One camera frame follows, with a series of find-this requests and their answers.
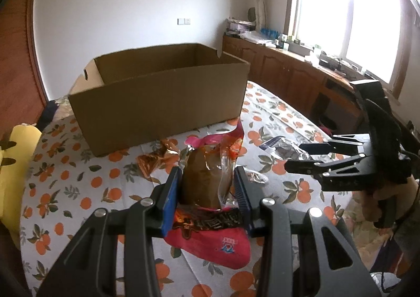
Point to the brown bread packet pink ends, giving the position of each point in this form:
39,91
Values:
200,179

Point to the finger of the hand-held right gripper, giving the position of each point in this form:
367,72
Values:
331,146
315,166

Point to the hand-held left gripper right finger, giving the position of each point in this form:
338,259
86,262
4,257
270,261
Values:
243,200

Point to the yellow plush toy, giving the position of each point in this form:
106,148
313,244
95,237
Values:
16,169

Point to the pink box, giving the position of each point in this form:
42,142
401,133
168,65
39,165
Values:
241,26

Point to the window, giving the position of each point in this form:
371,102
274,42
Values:
354,15

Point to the person's right hand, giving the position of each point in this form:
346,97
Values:
367,205

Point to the white plastic bags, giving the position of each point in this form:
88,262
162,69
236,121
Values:
259,38

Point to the orange print tablecloth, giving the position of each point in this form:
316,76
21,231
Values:
98,198

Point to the long wooden cabinet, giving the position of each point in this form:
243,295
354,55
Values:
288,77

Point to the small clear packet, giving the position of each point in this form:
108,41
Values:
257,178

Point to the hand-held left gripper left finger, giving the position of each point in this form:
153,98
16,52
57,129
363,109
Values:
170,202

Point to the brown cardboard box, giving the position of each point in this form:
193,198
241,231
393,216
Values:
157,110

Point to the white wall switch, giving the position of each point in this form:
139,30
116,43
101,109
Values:
184,21

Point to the round dark object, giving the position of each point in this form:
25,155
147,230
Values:
252,14

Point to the orange foil wrapper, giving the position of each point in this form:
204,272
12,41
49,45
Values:
154,161

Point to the clear packet with brown bar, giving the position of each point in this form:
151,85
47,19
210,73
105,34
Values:
285,151

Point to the blue bottles pack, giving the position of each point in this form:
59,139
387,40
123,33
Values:
269,33

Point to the floral blanket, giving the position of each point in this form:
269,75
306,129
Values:
357,238

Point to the dark blue cloth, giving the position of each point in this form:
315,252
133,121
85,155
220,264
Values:
49,115

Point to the wooden wardrobe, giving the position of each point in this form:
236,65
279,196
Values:
16,70

